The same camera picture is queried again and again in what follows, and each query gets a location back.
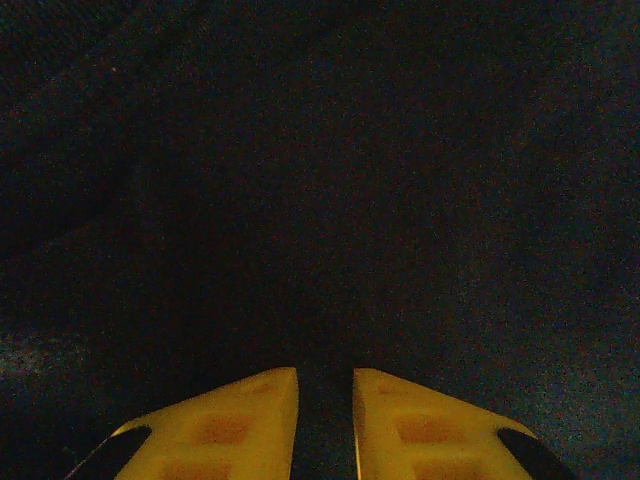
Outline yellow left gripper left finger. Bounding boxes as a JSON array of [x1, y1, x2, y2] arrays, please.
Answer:
[[64, 367, 300, 480]]

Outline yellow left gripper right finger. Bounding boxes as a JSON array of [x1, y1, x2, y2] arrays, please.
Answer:
[[352, 368, 577, 480]]

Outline dark green t-shirt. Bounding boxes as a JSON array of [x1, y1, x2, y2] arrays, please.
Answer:
[[0, 0, 640, 480]]

